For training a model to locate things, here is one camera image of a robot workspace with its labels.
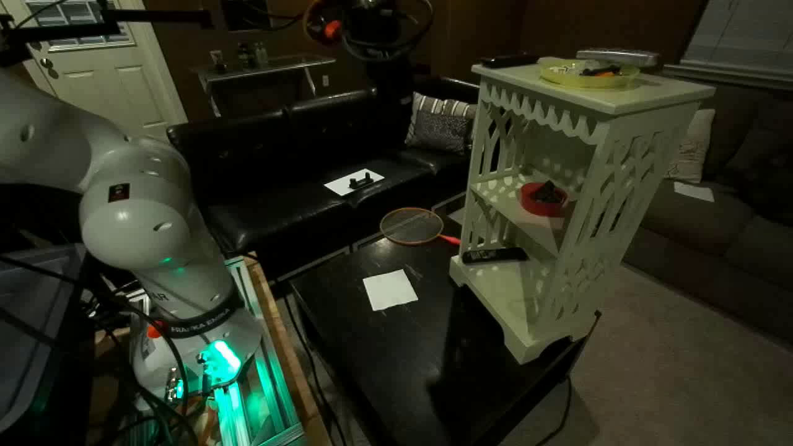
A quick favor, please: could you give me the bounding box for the red plastic bowl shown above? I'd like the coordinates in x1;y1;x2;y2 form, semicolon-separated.
520;181;568;218

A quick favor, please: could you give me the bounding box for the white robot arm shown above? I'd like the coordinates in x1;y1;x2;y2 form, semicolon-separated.
0;73;259;394

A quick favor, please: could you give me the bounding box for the white paper napkin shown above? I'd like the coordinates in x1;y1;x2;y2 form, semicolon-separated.
362;269;419;312

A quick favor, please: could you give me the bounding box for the white card on sofa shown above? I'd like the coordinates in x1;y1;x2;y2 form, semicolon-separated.
324;169;381;198

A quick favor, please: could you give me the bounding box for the black remote on shelf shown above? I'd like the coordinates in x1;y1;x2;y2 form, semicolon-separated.
460;248;528;265

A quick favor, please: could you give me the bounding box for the patterned throw pillow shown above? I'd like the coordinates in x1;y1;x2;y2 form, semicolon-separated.
404;92;475;150

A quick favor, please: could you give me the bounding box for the black leather sofa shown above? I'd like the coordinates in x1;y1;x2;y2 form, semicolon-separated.
169;88;469;276

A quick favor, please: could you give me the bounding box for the white lattice shelf unit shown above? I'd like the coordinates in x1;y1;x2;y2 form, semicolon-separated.
448;63;713;363

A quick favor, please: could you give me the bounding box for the black standing fan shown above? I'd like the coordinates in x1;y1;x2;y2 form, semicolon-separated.
303;0;435;97

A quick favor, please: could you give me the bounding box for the black remote on top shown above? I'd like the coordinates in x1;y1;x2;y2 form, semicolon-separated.
481;55;541;68

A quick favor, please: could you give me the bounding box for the dark console table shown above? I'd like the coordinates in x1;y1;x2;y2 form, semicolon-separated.
199;55;333;117

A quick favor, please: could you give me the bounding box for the yellow tray on shelf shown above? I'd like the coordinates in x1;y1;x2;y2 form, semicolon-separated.
537;56;640;88

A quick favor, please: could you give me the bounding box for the silver flat device on top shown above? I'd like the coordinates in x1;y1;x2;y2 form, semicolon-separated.
574;47;658;68

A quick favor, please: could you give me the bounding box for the white paper on couch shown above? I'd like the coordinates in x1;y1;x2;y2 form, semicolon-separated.
671;181;717;202

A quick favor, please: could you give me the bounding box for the white panel door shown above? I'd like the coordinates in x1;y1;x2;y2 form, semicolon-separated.
0;0;185;140

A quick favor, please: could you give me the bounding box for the grey fabric couch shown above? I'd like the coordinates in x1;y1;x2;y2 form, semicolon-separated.
625;83;793;345

